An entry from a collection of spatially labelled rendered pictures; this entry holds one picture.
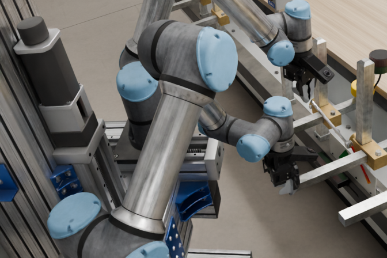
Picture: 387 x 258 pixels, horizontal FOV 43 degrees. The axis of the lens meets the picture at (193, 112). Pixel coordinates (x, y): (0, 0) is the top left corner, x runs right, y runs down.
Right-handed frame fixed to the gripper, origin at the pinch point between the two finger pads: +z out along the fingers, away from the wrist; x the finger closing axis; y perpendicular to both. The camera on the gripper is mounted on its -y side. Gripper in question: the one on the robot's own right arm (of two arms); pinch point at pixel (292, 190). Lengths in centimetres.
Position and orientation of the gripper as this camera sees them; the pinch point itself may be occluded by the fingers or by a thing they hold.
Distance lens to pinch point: 158.1
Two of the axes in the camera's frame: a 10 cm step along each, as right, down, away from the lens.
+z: 1.8, 7.8, 6.0
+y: -9.2, 3.4, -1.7
